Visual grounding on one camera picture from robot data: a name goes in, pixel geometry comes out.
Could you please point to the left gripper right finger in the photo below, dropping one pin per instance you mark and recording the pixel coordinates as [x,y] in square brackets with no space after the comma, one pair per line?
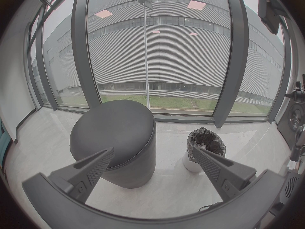
[221,173]

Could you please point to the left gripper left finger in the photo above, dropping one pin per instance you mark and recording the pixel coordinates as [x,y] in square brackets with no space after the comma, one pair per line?
[90,170]

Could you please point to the black plastic bag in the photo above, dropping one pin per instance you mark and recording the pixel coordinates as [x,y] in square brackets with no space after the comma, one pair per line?
[214,144]

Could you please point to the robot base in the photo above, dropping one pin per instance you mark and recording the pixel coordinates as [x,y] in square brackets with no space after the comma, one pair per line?
[290,187]

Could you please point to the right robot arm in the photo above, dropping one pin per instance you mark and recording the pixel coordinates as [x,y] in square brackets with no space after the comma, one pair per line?
[297,144]

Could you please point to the white trash bin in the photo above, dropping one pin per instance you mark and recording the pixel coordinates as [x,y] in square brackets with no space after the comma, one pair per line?
[190,164]

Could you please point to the clear printed wrapper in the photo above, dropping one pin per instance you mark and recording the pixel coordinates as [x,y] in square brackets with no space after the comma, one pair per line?
[202,145]

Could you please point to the dark grey round chair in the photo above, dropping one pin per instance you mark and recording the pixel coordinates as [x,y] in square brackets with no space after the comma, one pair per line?
[114,127]

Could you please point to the blue-green curtain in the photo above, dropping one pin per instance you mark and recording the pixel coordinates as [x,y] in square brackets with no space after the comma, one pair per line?
[3,147]

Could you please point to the window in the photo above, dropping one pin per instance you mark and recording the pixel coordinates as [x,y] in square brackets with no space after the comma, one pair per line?
[185,56]

